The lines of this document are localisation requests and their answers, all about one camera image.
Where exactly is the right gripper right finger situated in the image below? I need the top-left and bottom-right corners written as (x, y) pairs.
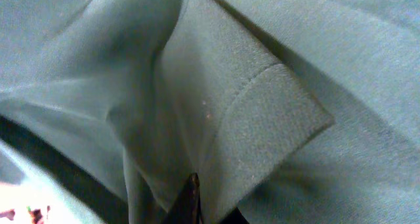
top-left (220, 208), bottom-right (249, 224)

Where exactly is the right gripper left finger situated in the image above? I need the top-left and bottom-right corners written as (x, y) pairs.
top-left (162, 173), bottom-right (201, 224)

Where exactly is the green t-shirt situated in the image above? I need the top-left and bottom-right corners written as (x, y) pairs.
top-left (1, 0), bottom-right (419, 223)

